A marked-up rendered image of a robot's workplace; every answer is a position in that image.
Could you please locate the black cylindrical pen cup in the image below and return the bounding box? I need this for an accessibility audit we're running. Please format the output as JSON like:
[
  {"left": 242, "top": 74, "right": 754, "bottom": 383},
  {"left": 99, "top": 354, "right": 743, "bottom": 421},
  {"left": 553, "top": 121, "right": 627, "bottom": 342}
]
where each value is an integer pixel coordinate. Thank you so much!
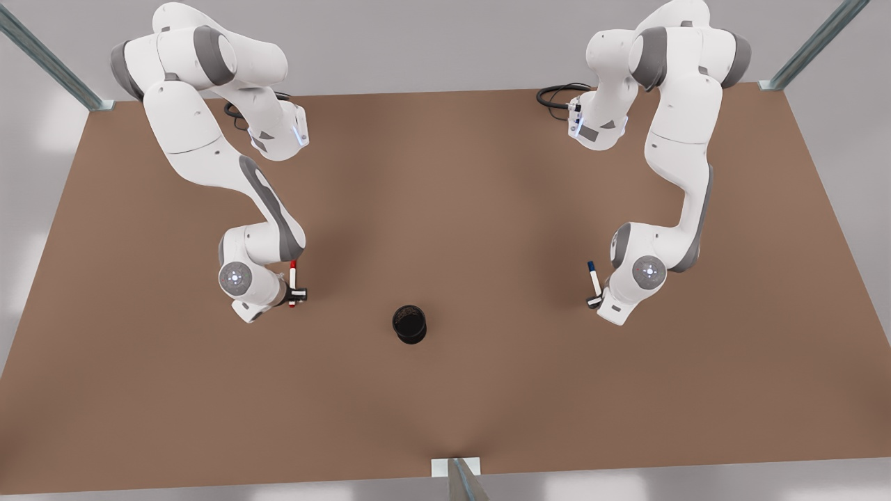
[{"left": 392, "top": 304, "right": 427, "bottom": 345}]

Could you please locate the black right arm cable loop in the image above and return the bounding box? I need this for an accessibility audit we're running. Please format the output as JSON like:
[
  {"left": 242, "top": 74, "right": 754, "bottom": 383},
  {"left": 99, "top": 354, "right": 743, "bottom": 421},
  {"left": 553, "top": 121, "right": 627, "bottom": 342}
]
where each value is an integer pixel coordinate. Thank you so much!
[{"left": 223, "top": 91, "right": 294, "bottom": 133}]

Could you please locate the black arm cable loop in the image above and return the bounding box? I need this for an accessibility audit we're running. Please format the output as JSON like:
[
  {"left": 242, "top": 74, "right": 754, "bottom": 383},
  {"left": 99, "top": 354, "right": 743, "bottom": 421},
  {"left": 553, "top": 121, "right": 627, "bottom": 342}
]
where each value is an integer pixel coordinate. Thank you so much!
[
  {"left": 536, "top": 82, "right": 594, "bottom": 120},
  {"left": 223, "top": 91, "right": 294, "bottom": 133}
]

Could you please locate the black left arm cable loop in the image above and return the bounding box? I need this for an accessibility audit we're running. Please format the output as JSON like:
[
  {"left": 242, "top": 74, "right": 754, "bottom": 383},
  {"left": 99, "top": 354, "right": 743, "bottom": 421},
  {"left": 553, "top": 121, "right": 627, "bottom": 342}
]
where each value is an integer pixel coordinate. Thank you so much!
[{"left": 536, "top": 82, "right": 594, "bottom": 120}]

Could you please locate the silver frame post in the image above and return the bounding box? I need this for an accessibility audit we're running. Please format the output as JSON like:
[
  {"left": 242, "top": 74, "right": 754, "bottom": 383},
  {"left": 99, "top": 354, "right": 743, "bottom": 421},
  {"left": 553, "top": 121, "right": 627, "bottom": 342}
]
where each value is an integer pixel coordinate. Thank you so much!
[
  {"left": 431, "top": 456, "right": 489, "bottom": 501},
  {"left": 0, "top": 3, "right": 115, "bottom": 113},
  {"left": 758, "top": 0, "right": 872, "bottom": 92}
]

